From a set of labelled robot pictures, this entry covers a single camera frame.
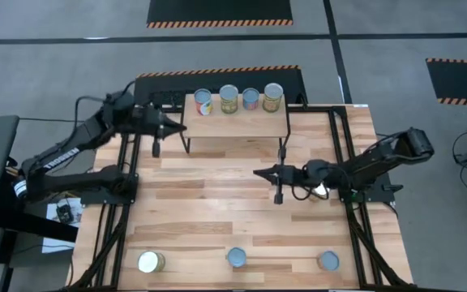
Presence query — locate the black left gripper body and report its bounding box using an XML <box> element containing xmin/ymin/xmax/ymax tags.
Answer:
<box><xmin>135</xmin><ymin>103</ymin><xmax>165</xmax><ymax>158</ymax></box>

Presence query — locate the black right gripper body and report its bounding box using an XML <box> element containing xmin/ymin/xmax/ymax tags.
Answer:
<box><xmin>274</xmin><ymin>148</ymin><xmax>310</xmax><ymax>204</ymax></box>

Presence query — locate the green oranges label can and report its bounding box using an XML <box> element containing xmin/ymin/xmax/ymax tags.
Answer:
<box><xmin>262</xmin><ymin>82</ymin><xmax>285</xmax><ymax>114</ymax></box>

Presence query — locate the small teal orange label can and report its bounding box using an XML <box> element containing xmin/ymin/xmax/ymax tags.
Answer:
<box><xmin>242</xmin><ymin>87</ymin><xmax>261</xmax><ymax>111</ymax></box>

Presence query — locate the wooden shelf with black legs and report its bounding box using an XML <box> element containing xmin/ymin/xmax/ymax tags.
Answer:
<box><xmin>178</xmin><ymin>92</ymin><xmax>292</xmax><ymax>155</ymax></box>

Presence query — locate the tan label tin can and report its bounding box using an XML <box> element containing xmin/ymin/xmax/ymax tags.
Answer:
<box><xmin>308</xmin><ymin>182</ymin><xmax>332</xmax><ymax>203</ymax></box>

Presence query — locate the black hazard striped floor mat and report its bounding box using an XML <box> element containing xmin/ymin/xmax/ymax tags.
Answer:
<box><xmin>131</xmin><ymin>64</ymin><xmax>310</xmax><ymax>107</ymax></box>
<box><xmin>425</xmin><ymin>58</ymin><xmax>467</xmax><ymax>108</ymax></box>
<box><xmin>146</xmin><ymin>0</ymin><xmax>294</xmax><ymax>29</ymax></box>

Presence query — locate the grey lidded tin can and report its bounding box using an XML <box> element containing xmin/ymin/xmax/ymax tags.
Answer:
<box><xmin>317</xmin><ymin>250</ymin><xmax>341</xmax><ymax>273</ymax></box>

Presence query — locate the small black controller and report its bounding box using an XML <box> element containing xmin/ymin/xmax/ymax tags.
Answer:
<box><xmin>56</xmin><ymin>204</ymin><xmax>75</xmax><ymax>224</ymax></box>

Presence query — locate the yellow label tin can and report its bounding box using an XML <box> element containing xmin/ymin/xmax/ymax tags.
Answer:
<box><xmin>136</xmin><ymin>250</ymin><xmax>166</xmax><ymax>274</ymax></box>

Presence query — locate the white paper sheet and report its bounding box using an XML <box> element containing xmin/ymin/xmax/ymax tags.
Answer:
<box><xmin>41</xmin><ymin>197</ymin><xmax>84</xmax><ymax>255</ymax></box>

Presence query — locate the black desk base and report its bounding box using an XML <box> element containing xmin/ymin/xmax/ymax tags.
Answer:
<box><xmin>0</xmin><ymin>172</ymin><xmax>79</xmax><ymax>244</ymax></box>

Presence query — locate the black metal table frame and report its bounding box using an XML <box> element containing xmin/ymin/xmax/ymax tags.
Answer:
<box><xmin>65</xmin><ymin>104</ymin><xmax>417</xmax><ymax>292</ymax></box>

